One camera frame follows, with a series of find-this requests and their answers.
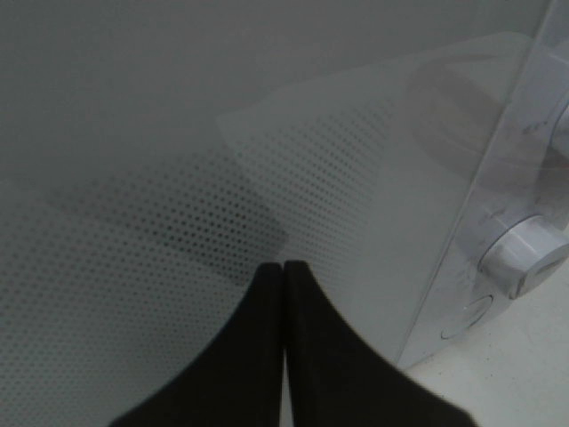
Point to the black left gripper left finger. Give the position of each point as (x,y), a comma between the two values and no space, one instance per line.
(237,379)

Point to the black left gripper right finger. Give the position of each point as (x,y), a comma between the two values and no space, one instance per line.
(336,379)

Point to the round white door button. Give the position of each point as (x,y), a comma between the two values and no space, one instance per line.
(466,317)

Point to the white timer knob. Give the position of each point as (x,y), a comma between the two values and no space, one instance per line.
(524,256)

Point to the white microwave door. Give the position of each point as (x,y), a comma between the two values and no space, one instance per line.
(155,153)

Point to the white microwave oven body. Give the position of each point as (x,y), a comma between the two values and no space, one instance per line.
(498,178)

